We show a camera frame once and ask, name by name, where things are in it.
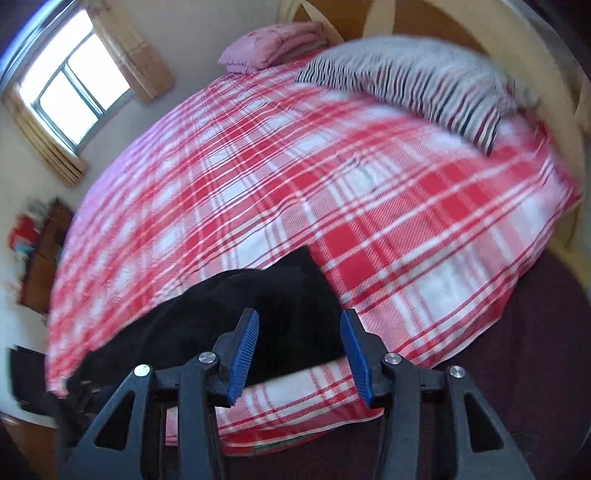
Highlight window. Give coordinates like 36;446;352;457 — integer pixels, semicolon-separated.
18;9;134;148

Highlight black chair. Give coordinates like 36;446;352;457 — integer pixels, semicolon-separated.
8;345;49;412

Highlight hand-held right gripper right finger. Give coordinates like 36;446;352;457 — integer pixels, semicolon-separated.
339;308;536;480

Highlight pink folded blanket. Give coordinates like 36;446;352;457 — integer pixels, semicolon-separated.
218;21;331;73

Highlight beige curtain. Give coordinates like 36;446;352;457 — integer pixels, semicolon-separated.
88;0;176;103
2;90;88;188

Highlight red plaid bed sheet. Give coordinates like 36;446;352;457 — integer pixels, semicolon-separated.
46;55;583;455

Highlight striped pillow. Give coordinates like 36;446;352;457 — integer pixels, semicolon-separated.
295;37;541;155

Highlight black pants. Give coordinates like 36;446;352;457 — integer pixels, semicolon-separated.
65;244;347;402

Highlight red gift bag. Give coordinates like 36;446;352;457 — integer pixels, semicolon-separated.
9;213;42;250

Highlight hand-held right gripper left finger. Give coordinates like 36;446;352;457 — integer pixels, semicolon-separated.
58;308;260;480

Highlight brown wooden desk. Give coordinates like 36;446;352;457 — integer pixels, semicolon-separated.
21;198;75;315

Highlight cream wooden headboard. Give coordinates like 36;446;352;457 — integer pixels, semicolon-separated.
277;0;591;250

